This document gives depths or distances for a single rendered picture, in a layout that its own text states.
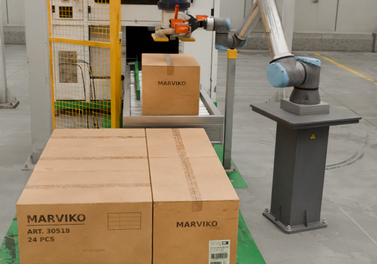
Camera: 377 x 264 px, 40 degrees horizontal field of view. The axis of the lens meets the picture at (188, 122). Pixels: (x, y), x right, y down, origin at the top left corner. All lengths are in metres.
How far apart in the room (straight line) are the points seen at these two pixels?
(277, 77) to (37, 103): 2.06
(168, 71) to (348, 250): 1.62
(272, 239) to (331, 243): 0.35
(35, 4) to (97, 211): 2.20
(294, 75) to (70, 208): 1.49
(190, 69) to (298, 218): 1.22
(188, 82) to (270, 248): 1.24
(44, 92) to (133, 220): 2.09
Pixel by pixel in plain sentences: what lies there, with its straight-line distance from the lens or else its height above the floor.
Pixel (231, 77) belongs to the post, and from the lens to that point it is 4.10.
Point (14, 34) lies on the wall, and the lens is 12.67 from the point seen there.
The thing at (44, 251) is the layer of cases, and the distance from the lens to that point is 2.48.
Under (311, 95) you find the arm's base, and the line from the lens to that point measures 3.19.
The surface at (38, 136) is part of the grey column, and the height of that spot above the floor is 0.26.
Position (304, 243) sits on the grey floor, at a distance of 3.26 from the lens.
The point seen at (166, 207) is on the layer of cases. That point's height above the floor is 0.51.
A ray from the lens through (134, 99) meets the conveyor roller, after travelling 4.36.
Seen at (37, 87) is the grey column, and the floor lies 0.67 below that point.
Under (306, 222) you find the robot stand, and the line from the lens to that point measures 3.40.
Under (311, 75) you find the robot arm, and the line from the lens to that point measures 3.16.
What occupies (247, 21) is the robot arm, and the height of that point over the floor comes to 1.26.
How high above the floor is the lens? 1.50
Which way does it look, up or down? 15 degrees down
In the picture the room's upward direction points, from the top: 2 degrees clockwise
